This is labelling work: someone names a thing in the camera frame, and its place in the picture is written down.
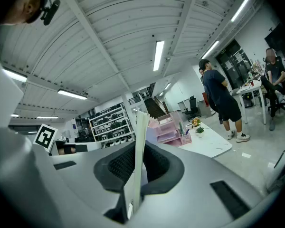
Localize white shelf rack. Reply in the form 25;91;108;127
88;103;136;149

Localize pink desk organizer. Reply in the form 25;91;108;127
146;110;193;148

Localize flower bouquet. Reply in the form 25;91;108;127
251;58;264;75

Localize white notebook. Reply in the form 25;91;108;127
132;110;150;212

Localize black wall screen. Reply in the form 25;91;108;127
264;21;285;63

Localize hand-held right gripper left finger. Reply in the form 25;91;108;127
94;142;137;224

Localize dark staircase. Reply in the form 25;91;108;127
143;97;167;119

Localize ceiling light tube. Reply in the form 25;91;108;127
152;40;165;72
57;89;88;101
2;67;28;83
200;40;220;60
230;0;252;23

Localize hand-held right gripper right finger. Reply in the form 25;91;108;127
140;141;185;197

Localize white office table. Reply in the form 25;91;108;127
236;78;267;125

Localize black office chair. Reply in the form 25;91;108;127
267;56;285;118
184;95;198;122

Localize black head-worn camera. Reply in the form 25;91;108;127
39;0;61;26

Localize black double door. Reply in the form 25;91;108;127
215;38;253;90

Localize person's head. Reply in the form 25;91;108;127
1;0;47;25

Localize pens in organizer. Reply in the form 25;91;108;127
178;121;190;136

